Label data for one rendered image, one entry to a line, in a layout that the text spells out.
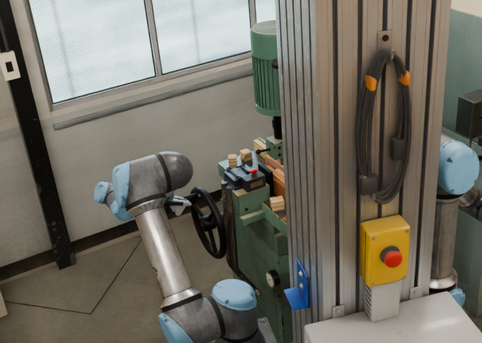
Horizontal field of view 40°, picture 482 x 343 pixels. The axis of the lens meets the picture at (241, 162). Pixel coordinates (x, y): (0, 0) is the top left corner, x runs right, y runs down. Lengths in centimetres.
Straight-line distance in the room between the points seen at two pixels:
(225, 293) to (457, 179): 68
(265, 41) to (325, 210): 109
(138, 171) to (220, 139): 216
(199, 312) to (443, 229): 67
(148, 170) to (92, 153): 184
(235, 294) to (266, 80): 85
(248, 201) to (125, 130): 140
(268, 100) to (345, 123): 118
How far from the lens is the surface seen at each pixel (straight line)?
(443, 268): 182
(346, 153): 125
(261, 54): 231
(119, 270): 373
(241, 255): 283
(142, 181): 181
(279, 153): 250
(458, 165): 162
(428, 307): 151
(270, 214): 242
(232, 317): 182
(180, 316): 179
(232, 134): 397
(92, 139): 362
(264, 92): 237
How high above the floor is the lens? 222
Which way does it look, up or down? 29 degrees down
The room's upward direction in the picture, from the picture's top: 5 degrees counter-clockwise
